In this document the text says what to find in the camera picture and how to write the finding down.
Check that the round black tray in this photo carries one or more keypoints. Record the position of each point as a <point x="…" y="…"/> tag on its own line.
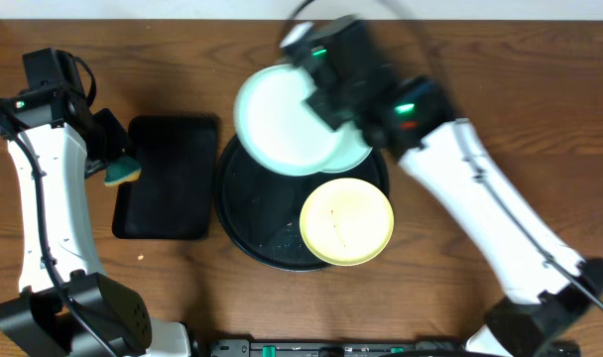
<point x="260" y="210"/>

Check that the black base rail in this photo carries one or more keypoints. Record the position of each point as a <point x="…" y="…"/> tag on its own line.
<point x="246" y="348"/>

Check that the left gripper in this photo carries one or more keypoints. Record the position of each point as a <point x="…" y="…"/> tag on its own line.
<point x="119" y="137"/>

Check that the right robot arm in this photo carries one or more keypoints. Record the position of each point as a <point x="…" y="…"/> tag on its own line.
<point x="547" y="285"/>

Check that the green sponge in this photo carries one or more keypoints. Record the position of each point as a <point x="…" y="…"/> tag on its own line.
<point x="124" y="169"/>

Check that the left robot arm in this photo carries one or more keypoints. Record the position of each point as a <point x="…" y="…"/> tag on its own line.
<point x="66" y="305"/>

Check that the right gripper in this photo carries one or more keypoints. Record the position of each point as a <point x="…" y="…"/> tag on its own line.
<point x="330" y="111"/>

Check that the light blue plate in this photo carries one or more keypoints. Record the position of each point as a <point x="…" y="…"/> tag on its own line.
<point x="350" y="152"/>
<point x="276" y="127"/>

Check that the rectangular black tray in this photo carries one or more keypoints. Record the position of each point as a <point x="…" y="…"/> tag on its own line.
<point x="172" y="197"/>

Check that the yellow plate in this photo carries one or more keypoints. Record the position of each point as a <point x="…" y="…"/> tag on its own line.
<point x="346" y="222"/>

